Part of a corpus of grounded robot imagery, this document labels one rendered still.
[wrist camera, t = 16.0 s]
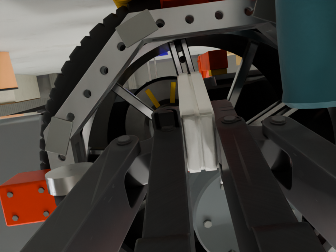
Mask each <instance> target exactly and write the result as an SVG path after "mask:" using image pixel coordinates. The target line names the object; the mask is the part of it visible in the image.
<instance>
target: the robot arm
mask: <svg viewBox="0 0 336 252"><path fill-rule="evenodd" d="M177 79H178V94H179V106H177V107H166V108H161V109H158V110H156V111H154V112H153V113H152V114H151V118H152V123H153V129H154V135H153V137H152V138H150V139H147V140H144V141H141V142H140V140H139V138H138V137H137V136H135V135H123V136H119V137H118V138H116V139H114V140H113V141H112V142H111V143H110V144H109V145H108V147H107V148H106V149H105V150H104V151H103V153H102V154H101V155H100V156H99V157H98V159H97V160H96V161H95V162H94V163H93V165H92V166H91V167H90V168H89V169H88V171H87V172H86V173H85V174H84V175H83V177H82V178H81V179H80V180H79V181H78V183H77V184H76V185H75V186H74V187H73V189H72V190H71V191H70V192H69V193H68V195H67V196H66V197H65V198H64V199H63V200H62V202H61V203H60V204H59V205H58V206H57V208H56V209H55V210H54V211H53V212H52V214H51V215H50V216H49V217H48V218H47V220H46V221H45V222H44V223H43V224H42V226H41V227H40V228H39V229H38V230H37V232H36V233H35V234H34V235H33V236H32V238H31V239H30V240H29V241H28V242H27V244H26V245H25V246H24V247H23V248H22V250H21V251H20V252H119V250H120V248H121V246H122V244H123V242H124V240H125V238H126V236H127V234H128V232H129V230H130V228H131V225H132V223H133V221H134V219H135V217H136V215H137V213H138V211H139V209H140V207H141V205H142V203H143V200H144V198H145V196H146V194H147V196H146V205H145V214H144V223H143V232H142V238H139V239H137V240H136V243H135V248H134V252H196V245H195V234H194V224H193V213H192V202H191V192H190V181H189V172H190V173H199V172H201V170H206V172H208V171H216V170H217V168H219V171H220V183H221V185H223V187H224V191H225V195H226V199H227V203H228V207H229V211H230V215H231V219H232V223H233V227H234V231H235V235H236V239H237V243H238V247H239V251H240V252H326V251H325V249H324V247H323V245H322V244H321V242H320V240H319V238H318V237H317V235H316V233H315V231H314V230H313V228H312V227H311V225H312V226H313V227H314V228H315V229H316V230H317V231H318V232H319V233H320V234H321V235H322V236H323V237H324V238H325V239H326V240H327V241H328V242H329V244H330V245H331V246H332V247H333V248H334V249H335V250H336V145H335V144H333V143H331V142H330V141H328V140H326V139H325V138H323V137H322V136H320V135H318V134H317V133H315V132H313V131H312V130H310V129H308V128H307V127H305V126H304V125H302V124H300V123H299V122H297V121H295V120H294V119H292V118H290V117H287V116H283V115H279V116H278V115H275V116H270V117H267V118H266V119H264V120H263V123H262V126H252V125H247V123H246V121H245V120H244V119H243V118H242V117H240V116H238V115H237V113H236V111H235V109H234V107H233V105H232V103H231V102H230V101H228V100H226V99H225V100H217V101H210V98H209V95H208V92H207V89H206V86H205V83H204V80H203V77H202V74H201V73H200V72H199V71H196V72H191V74H188V73H182V74H179V76H177ZM287 200H288V201H289V202H290V203H291V204H292V205H293V206H294V207H295V208H296V209H297V210H298V211H299V212H300V213H301V214H302V215H303V216H304V217H305V218H306V220H307V221H308V222H309V223H310V224H311V225H310V224H309V223H308V222H299V221H298V220H297V218H296V216H295V214H294V212H293V210H292V208H291V206H290V204H289V203H288V201H287Z"/></svg>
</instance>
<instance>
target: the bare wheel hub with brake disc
mask: <svg viewBox="0 0 336 252"><path fill-rule="evenodd" d="M171 83H176V87H175V103H171ZM148 89H150V91H151V92H152V94H153V95H154V97H155V98H156V100H157V101H158V103H159V104H160V107H158V108H156V106H155V105H154V103H153V102H152V101H151V99H150V98H149V96H148V95H147V93H146V91H147V90H148ZM136 97H137V98H139V99H140V100H141V101H143V102H144V103H145V104H147V105H148V106H149V107H151V108H152V109H153V110H155V111H156V110H159V109H163V108H172V107H179V106H180V103H179V87H178V80H177V79H166V80H161V81H157V82H155V83H152V84H150V85H149V86H147V87H145V88H144V89H143V90H142V91H140V92H139V93H138V94H137V96H136ZM125 131H126V135H127V136H128V135H132V136H136V137H138V138H139V142H142V141H145V140H148V139H150V138H152V137H153V136H154V126H153V121H151V120H150V119H149V118H147V117H146V116H145V115H143V114H142V113H141V112H139V111H138V110H137V109H135V108H134V107H133V106H131V105H130V106H129V109H128V111H127V115H126V120H125Z"/></svg>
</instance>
